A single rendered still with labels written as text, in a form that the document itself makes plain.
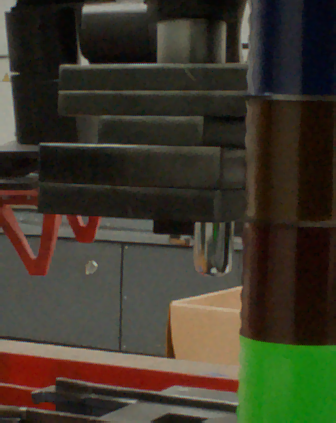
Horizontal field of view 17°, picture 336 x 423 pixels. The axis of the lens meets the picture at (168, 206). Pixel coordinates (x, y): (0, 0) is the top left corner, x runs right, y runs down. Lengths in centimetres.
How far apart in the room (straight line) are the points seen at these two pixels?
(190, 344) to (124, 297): 282
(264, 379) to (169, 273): 539
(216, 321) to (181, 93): 244
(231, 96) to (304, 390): 27
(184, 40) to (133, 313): 525
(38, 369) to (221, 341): 204
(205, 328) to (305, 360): 270
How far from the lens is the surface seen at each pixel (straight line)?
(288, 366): 33
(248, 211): 33
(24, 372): 99
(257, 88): 33
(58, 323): 610
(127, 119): 59
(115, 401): 71
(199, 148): 54
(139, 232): 577
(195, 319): 304
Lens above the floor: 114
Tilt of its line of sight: 3 degrees down
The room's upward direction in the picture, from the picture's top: 1 degrees clockwise
